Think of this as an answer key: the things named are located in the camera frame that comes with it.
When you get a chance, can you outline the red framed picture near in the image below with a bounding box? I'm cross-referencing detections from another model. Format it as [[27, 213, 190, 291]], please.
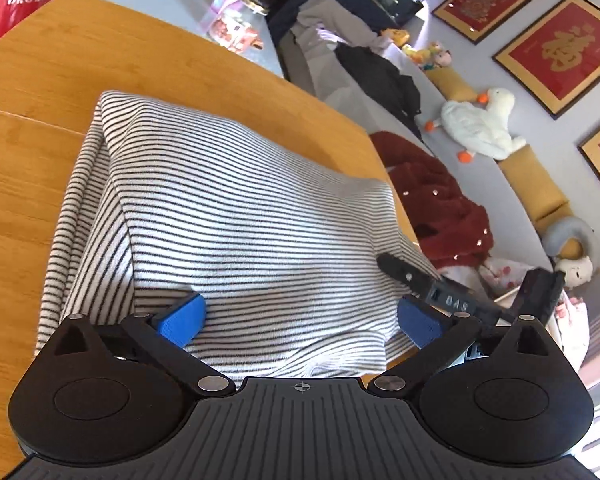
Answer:
[[493, 0, 600, 119]]

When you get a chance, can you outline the yellow sofa cushion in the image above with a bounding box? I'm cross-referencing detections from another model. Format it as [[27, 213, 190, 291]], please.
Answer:
[[498, 145, 569, 223]]

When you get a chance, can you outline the glass jar pink lid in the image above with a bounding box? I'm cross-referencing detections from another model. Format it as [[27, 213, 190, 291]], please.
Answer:
[[207, 0, 268, 54]]

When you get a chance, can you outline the dark red fuzzy coat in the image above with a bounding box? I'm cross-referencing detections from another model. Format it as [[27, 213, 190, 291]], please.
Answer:
[[370, 131, 493, 269]]

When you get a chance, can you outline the white coffee table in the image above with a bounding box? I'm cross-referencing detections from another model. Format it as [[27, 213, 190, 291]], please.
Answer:
[[92, 0, 286, 79]]

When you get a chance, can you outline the white goose plush toy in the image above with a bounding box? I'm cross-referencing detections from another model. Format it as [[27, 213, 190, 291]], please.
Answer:
[[424, 88, 527, 164]]

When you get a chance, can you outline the black jacket on sofa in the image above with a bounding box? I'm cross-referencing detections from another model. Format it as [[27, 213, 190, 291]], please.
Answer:
[[335, 44, 422, 140]]

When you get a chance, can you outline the pink floral cloth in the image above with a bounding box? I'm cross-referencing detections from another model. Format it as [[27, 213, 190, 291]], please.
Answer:
[[479, 257, 590, 370]]

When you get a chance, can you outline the white bear plush toy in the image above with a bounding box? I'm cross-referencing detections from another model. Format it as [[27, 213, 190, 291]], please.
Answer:
[[555, 256, 594, 289]]

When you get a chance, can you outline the yellow duck plush toy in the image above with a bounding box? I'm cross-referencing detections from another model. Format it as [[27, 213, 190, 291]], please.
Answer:
[[380, 28, 410, 48]]

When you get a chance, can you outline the beige blanket on sofa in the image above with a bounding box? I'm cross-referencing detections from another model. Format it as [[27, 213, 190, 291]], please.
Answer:
[[290, 0, 391, 53]]

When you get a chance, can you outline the grey sofa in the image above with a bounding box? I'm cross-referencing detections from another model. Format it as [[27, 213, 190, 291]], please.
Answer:
[[270, 6, 552, 270]]

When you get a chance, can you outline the black white striped garment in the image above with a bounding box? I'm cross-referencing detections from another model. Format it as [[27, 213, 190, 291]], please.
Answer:
[[36, 91, 434, 382]]

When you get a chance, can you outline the grey neck pillow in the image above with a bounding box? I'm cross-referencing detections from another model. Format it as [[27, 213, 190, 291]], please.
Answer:
[[542, 216, 596, 260]]

